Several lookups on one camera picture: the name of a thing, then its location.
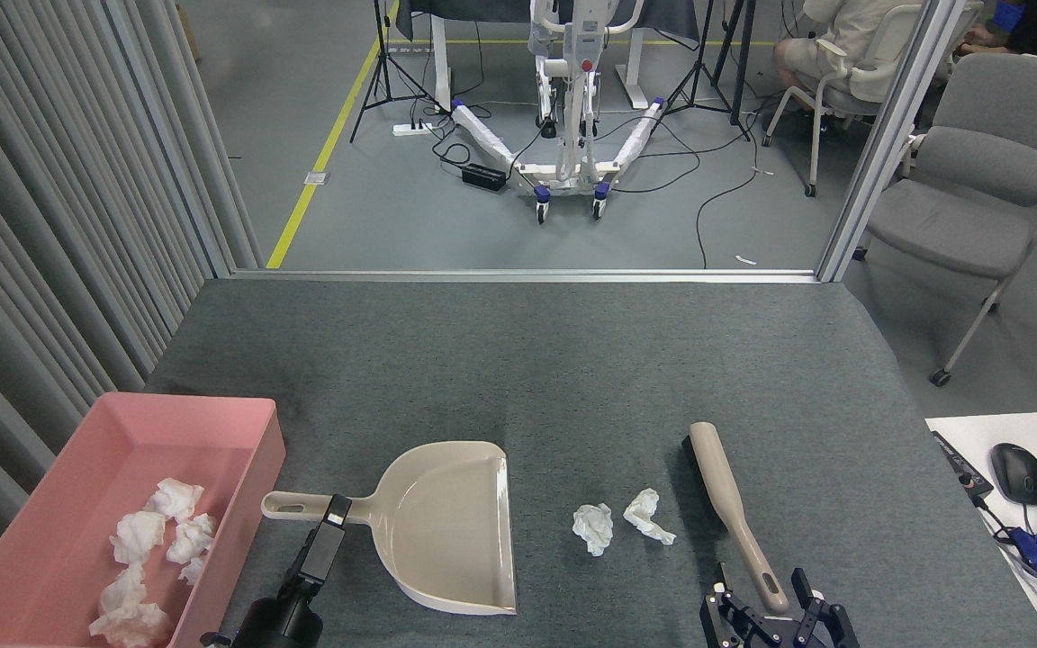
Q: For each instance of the silver aluminium rail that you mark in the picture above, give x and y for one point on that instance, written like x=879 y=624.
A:
x=527 y=275

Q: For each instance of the black flat device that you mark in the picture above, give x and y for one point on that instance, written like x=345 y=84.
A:
x=960 y=463

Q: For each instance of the black power adapter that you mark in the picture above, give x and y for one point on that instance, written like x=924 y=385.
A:
x=483 y=176

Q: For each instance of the beige plastic dustpan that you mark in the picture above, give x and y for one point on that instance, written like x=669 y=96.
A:
x=446 y=531

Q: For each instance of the silver aluminium post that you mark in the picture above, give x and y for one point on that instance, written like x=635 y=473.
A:
x=888 y=135

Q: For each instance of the metal floor socket plate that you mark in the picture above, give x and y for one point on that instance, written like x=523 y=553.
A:
x=316 y=178

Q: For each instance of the black tripod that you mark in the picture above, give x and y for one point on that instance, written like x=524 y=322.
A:
x=707 y=63
x=383 y=63

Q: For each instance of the white side table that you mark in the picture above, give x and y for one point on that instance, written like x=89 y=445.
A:
x=969 y=427

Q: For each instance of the grey padded chair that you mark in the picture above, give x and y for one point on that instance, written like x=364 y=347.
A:
x=969 y=171

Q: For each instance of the pink plastic bin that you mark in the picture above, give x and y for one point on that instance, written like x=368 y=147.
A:
x=122 y=441

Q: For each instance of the white power strip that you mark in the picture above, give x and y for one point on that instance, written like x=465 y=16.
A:
x=412 y=129

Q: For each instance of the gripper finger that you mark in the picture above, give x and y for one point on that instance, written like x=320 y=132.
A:
x=730 y=621
x=829 y=625

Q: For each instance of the white tissue ball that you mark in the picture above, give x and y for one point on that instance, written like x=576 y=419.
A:
x=594 y=529
x=139 y=535
x=189 y=538
x=193 y=569
x=175 y=498
x=131 y=625
x=644 y=517
x=125 y=589

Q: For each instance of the black computer mouse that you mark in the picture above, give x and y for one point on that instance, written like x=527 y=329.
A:
x=1018 y=472

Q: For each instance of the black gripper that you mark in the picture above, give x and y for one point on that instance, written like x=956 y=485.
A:
x=275 y=625

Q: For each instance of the white office chair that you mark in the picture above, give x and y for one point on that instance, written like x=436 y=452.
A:
x=897 y=36

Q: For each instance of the grey slatted partition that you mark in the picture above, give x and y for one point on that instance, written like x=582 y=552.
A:
x=32 y=225

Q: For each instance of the white-legged desk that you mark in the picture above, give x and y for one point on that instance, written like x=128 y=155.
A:
x=439 y=63

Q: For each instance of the beige hand brush black bristles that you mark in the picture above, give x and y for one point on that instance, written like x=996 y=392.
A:
x=716 y=477

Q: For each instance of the white stand on wheels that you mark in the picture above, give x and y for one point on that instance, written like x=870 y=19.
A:
x=572 y=99

